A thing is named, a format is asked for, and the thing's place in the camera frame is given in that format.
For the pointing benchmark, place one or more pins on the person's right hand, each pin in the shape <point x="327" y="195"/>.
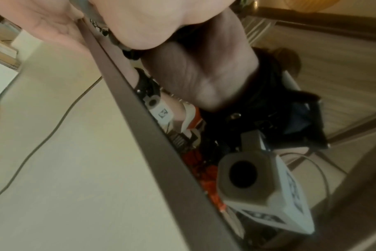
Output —
<point x="160" y="19"/>

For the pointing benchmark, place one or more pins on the black wall-mounted television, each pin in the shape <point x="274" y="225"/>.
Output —
<point x="157" y="147"/>

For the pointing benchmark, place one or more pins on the white cabinet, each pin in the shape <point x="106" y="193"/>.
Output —
<point x="0" y="78"/>

